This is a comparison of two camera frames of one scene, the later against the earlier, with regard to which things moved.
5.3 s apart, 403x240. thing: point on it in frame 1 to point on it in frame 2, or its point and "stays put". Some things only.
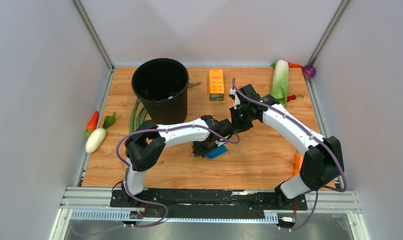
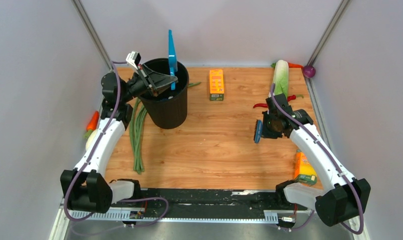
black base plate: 202,200 stays put
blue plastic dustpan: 217,151 to 172,59
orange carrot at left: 92,124 stays put
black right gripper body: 241,120 to 269,130
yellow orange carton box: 216,85 stays put
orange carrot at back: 294,65 stays put
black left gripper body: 202,148 to 142,79
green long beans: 139,111 stays put
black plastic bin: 162,84 stays put
